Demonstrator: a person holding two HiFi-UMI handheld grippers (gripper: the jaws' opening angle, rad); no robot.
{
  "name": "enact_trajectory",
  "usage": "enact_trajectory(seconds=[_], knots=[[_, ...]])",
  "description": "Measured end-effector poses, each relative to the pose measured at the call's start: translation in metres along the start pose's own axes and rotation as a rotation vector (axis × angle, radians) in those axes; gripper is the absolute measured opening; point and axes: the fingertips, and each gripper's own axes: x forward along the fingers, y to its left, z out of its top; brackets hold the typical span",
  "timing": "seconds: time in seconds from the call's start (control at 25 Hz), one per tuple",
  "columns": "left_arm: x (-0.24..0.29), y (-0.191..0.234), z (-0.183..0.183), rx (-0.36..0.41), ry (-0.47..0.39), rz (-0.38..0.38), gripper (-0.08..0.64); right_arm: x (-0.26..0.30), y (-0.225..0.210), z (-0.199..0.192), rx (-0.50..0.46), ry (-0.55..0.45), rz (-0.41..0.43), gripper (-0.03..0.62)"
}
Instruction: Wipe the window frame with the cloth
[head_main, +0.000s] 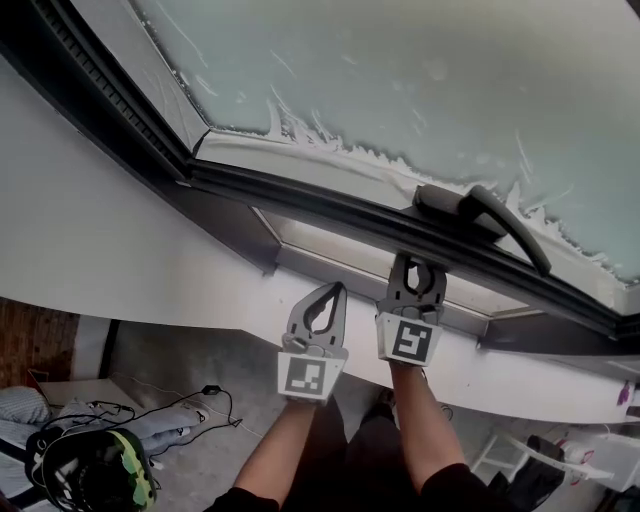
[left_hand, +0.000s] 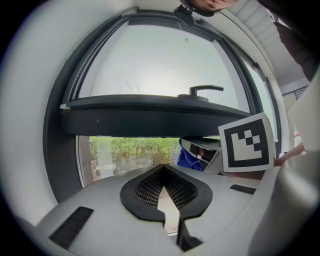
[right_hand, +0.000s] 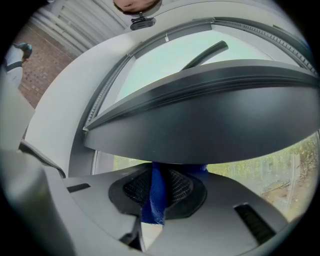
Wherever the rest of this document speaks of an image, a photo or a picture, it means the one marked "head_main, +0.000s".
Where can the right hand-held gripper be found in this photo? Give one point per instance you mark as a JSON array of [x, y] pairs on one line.
[[410, 340]]

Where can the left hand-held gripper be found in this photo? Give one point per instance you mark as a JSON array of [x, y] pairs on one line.
[[310, 375]]

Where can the black window frame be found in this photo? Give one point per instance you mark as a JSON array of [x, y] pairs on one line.
[[350, 210]]

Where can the person's left forearm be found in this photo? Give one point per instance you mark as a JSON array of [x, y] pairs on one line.
[[280, 450]]

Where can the person's right forearm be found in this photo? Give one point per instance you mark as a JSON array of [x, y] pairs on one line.
[[425, 425]]

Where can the person's dark shoe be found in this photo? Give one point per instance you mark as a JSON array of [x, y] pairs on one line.
[[386, 400]]

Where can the person's black trousers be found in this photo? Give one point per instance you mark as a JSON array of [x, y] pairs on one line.
[[370, 465]]

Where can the person's black shirt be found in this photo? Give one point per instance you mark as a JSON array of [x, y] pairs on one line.
[[460, 490]]

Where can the white rack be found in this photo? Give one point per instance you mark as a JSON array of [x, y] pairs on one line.
[[550, 462]]

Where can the black bag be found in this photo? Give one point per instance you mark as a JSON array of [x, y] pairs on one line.
[[540, 475]]

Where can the small purple item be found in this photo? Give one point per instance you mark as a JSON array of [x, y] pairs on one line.
[[624, 394]]

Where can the black green helmet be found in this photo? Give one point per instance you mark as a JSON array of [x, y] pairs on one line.
[[125, 465]]

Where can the small black container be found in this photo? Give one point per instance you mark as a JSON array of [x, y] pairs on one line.
[[633, 412]]

